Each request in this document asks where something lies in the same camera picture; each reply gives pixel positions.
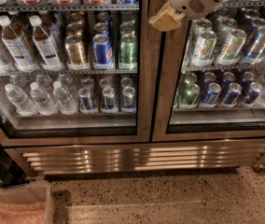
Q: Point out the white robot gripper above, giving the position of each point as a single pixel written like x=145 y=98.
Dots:
x=187 y=1

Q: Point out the glass fridge door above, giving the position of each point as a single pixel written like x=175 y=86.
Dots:
x=85 y=18
x=244 y=120

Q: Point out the white green soda can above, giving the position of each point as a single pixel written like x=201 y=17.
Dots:
x=202 y=54

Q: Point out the blue pepsi can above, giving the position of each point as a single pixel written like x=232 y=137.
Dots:
x=102 y=52

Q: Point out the green can lower shelf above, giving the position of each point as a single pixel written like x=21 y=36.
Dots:
x=189 y=96

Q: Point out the energy drink can right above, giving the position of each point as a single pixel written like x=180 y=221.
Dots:
x=128 y=99

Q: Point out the energy drink can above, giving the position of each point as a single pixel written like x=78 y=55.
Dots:
x=128 y=99
x=109 y=101
x=87 y=101

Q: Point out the blue can lower left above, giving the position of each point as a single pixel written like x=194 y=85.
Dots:
x=210 y=95

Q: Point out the gold soda can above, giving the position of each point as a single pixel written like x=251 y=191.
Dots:
x=76 y=52

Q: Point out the blue can lower right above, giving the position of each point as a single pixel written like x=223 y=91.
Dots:
x=231 y=94

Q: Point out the energy drink can middle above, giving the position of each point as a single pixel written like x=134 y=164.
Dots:
x=109 y=101

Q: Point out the energy drink can left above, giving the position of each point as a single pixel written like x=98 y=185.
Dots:
x=87 y=101

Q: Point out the brown tea bottle right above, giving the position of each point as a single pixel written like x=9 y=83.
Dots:
x=46 y=44

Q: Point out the water bottle right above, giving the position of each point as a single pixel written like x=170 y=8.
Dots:
x=63 y=96

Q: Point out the water bottle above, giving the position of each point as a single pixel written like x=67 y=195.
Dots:
x=24 y=105
x=63 y=96
x=43 y=100

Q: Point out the water bottle middle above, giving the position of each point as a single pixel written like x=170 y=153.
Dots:
x=43 y=100

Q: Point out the brown tea bottle middle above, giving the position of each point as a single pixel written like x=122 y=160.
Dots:
x=18 y=45

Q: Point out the water bottle left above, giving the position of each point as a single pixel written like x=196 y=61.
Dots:
x=24 y=105

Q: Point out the clear plastic storage bin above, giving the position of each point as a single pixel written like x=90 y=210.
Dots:
x=34 y=192

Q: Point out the pink bubble wrap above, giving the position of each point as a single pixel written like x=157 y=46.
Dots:
x=11 y=213

